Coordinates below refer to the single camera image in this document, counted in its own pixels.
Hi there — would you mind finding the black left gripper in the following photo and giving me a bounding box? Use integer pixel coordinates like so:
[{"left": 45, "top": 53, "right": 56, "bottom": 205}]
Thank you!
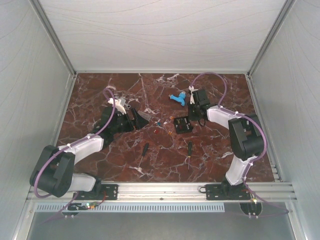
[{"left": 112, "top": 108, "right": 150, "bottom": 134}]

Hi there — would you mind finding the clear plastic fuse box lid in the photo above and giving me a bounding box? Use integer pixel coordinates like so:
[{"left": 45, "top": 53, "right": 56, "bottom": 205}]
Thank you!
[{"left": 138, "top": 110, "right": 152, "bottom": 121}]

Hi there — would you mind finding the black fuse box base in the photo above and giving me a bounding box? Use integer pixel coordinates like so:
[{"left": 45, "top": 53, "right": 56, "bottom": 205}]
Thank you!
[{"left": 173, "top": 116, "right": 193, "bottom": 134}]

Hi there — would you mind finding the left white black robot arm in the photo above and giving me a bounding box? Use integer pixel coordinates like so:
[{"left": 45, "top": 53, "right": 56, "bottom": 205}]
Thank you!
[{"left": 29, "top": 106, "right": 149, "bottom": 199}]

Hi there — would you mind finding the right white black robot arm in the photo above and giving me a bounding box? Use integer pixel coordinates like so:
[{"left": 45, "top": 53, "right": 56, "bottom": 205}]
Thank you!
[{"left": 188, "top": 87, "right": 268, "bottom": 199}]

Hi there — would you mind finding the blue glue gun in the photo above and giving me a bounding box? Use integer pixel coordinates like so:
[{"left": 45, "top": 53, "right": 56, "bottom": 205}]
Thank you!
[{"left": 169, "top": 91, "right": 186, "bottom": 107}]

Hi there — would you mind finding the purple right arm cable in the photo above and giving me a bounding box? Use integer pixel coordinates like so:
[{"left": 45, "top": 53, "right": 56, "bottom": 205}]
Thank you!
[{"left": 191, "top": 71, "right": 291, "bottom": 218}]

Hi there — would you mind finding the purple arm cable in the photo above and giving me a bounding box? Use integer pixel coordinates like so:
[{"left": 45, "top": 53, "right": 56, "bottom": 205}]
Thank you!
[
  {"left": 191, "top": 71, "right": 291, "bottom": 218},
  {"left": 32, "top": 87, "right": 118, "bottom": 225}
]

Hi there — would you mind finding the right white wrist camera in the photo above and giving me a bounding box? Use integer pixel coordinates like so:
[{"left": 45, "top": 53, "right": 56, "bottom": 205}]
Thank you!
[{"left": 188, "top": 85, "right": 198, "bottom": 105}]

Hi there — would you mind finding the yellow black handle screwdriver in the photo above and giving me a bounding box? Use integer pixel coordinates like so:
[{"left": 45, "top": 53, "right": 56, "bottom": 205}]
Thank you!
[{"left": 187, "top": 141, "right": 193, "bottom": 169}]

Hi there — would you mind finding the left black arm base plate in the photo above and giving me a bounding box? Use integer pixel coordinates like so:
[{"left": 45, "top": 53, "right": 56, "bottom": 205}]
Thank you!
[{"left": 76, "top": 184, "right": 119, "bottom": 201}]

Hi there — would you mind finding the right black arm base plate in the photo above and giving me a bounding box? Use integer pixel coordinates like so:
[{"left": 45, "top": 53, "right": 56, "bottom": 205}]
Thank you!
[{"left": 199, "top": 183, "right": 251, "bottom": 201}]

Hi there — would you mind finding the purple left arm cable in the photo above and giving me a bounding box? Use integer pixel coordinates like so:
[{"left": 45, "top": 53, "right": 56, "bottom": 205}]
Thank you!
[{"left": 32, "top": 87, "right": 118, "bottom": 225}]

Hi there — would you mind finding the aluminium front rail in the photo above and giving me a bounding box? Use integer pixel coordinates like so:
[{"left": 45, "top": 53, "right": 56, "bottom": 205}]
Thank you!
[{"left": 27, "top": 181, "right": 298, "bottom": 203}]

